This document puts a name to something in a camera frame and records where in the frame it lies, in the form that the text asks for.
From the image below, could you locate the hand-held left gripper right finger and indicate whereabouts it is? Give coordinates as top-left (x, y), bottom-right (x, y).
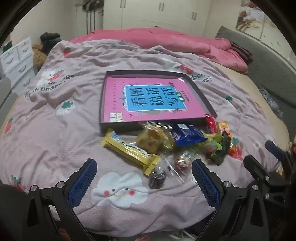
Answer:
top-left (191, 159), bottom-right (270, 234)

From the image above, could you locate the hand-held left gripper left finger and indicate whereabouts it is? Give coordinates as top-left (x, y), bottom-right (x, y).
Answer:
top-left (27, 158), bottom-right (98, 234)

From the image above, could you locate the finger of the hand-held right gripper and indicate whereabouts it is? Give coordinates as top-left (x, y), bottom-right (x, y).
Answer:
top-left (243, 155), bottom-right (278, 193)
top-left (265, 140), bottom-right (294, 163)

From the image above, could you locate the clear packet of red candy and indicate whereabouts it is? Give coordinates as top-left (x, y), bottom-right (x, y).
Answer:
top-left (162, 149), bottom-right (197, 183)

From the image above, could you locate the dark green snack packet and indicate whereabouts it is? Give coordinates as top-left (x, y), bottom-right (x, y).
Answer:
top-left (209, 131), bottom-right (232, 166)

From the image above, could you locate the bright green snack packet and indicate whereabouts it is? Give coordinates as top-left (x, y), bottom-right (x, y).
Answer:
top-left (199, 133), bottom-right (223, 158)

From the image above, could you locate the dark jelly cup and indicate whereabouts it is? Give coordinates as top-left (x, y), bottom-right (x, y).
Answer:
top-left (149, 170), bottom-right (167, 189)

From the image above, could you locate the orange snack packet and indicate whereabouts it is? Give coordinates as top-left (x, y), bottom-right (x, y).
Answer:
top-left (216, 120), bottom-right (232, 137)

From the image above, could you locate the blue cookie packet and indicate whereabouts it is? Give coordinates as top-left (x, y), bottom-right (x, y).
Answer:
top-left (171, 124), bottom-right (208, 147)

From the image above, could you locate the yellow snack bar packet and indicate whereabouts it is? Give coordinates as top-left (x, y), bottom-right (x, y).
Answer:
top-left (101, 128), bottom-right (162, 178)

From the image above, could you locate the red snack packet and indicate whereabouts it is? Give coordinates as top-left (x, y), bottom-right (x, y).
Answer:
top-left (205, 114), bottom-right (218, 134)

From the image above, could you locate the dark shallow box tray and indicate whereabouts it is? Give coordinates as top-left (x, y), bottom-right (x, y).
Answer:
top-left (98, 70), bottom-right (218, 133)

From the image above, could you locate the clear packet of yellow snack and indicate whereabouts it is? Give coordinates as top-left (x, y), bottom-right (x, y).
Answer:
top-left (135, 122), bottom-right (168, 154)

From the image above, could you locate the strawberry printed blanket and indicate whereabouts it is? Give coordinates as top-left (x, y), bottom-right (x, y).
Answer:
top-left (0, 39), bottom-right (289, 234)

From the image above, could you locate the blue patterned cloth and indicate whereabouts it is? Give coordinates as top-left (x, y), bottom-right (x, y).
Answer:
top-left (259, 88), bottom-right (284, 118)

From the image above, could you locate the beige bed sheet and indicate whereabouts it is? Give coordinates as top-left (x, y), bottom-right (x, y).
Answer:
top-left (214, 62), bottom-right (290, 144)

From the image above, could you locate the grey padded headboard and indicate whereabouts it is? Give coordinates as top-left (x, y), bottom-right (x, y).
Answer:
top-left (215, 26), bottom-right (296, 116)

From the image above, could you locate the pink book with blue label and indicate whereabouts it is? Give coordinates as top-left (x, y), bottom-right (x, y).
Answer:
top-left (103, 75), bottom-right (205, 123)

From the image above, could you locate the dark striped pillow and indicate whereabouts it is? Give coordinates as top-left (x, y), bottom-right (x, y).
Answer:
top-left (228, 41), bottom-right (253, 64)

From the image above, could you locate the grey chair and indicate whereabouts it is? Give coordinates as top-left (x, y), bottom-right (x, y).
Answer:
top-left (0, 77), bottom-right (18, 121)

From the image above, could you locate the brown knitted cloth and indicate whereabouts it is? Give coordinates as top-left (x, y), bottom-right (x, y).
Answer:
top-left (32, 44), bottom-right (48, 70)

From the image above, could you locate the white drawer cabinet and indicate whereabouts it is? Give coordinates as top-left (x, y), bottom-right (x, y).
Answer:
top-left (0, 37), bottom-right (36, 87)

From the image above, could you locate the pile of dark clothes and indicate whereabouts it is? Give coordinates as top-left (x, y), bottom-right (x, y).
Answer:
top-left (40, 32), bottom-right (62, 55)

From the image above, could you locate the pink quilt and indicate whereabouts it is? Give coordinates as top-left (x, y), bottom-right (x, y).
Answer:
top-left (69, 28), bottom-right (249, 74)

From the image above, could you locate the coat rack with clothes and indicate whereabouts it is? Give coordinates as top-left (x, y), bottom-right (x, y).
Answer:
top-left (82, 0), bottom-right (103, 35)

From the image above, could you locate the white wardrobe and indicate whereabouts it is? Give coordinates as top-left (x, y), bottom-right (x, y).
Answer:
top-left (103, 0), bottom-right (216, 39)

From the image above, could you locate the wall poster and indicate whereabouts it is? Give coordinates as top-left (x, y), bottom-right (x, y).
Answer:
top-left (236, 0), bottom-right (296, 54)

